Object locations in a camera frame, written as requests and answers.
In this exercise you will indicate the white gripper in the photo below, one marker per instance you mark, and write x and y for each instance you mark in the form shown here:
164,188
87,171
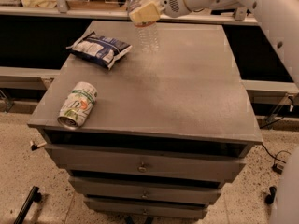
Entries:
170,1

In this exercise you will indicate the clear plastic water bottle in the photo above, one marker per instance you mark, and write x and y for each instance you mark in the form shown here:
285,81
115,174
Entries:
147,31

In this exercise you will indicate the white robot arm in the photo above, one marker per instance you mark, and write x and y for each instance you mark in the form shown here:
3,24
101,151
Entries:
278,19

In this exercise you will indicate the blue white chip bag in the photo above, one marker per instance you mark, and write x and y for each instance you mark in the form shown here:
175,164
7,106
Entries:
99,49

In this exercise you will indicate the white green soda can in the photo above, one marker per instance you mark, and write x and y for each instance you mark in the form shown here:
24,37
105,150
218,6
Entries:
77,106

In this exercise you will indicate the grey drawer cabinet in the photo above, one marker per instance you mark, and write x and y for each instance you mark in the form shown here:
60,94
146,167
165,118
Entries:
186,98

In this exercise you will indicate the top grey drawer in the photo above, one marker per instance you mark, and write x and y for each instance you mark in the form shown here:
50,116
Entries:
135,162

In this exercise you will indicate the grey drawer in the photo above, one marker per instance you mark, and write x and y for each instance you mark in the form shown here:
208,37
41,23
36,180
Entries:
144,208
143,191
135,162

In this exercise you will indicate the middle grey drawer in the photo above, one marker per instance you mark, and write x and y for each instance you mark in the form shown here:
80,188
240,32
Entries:
143,191

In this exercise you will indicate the bottom grey drawer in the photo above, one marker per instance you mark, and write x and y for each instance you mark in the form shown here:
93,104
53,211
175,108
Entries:
144,208

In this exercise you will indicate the black left base leg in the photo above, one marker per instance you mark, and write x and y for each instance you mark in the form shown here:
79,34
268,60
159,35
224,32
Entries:
34,196

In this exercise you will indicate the black base leg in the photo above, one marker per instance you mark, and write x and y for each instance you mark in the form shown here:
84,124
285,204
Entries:
34,196
271,195

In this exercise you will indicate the black right base leg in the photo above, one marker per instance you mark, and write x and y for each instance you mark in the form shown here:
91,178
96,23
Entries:
271,195

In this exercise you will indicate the grey metal shelf rail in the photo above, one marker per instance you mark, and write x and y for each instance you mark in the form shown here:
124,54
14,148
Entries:
76,9

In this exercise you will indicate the small side handle peg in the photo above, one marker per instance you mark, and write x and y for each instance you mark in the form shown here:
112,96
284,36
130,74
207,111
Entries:
35,146

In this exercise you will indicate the black power adapter with cable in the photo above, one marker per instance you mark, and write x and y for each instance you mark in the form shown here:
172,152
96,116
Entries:
278,164

